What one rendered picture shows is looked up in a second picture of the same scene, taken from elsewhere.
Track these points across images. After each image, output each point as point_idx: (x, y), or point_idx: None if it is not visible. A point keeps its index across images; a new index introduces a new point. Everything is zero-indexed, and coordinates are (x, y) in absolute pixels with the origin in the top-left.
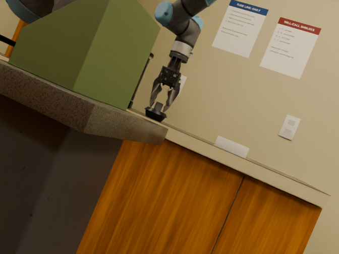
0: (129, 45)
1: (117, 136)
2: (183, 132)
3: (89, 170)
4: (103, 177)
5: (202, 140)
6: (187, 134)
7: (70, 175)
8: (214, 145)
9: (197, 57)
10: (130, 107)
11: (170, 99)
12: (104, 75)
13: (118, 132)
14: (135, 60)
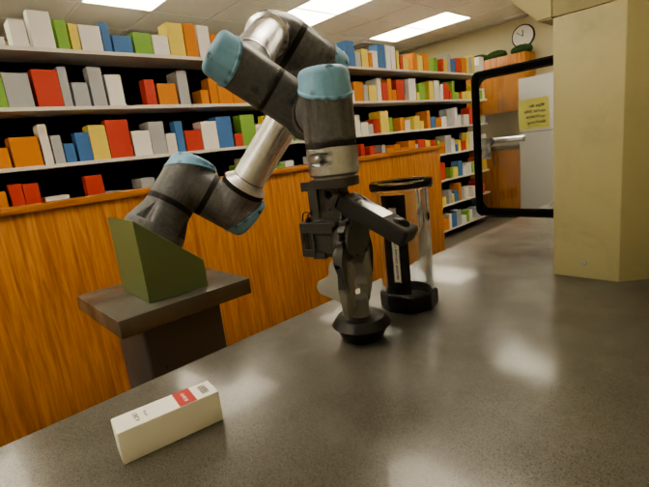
0: (126, 249)
1: (90, 316)
2: (219, 353)
3: (133, 347)
4: (145, 360)
5: (177, 369)
6: (206, 356)
7: (126, 343)
8: (150, 381)
9: None
10: (398, 309)
11: (318, 287)
12: (127, 276)
13: (89, 313)
14: (133, 257)
